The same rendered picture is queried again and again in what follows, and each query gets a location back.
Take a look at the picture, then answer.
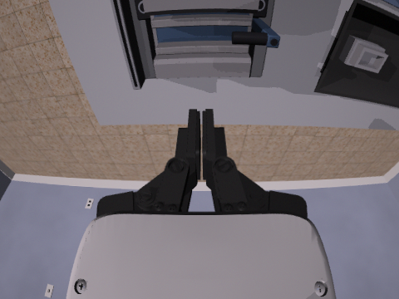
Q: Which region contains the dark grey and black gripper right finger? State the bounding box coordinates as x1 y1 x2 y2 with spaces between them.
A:
202 109 308 218

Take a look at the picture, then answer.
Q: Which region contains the grey flat bar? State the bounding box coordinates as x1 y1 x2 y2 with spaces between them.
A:
155 41 249 55
151 14 253 28

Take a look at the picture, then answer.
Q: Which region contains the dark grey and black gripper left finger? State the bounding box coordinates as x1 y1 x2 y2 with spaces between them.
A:
96 109 201 217

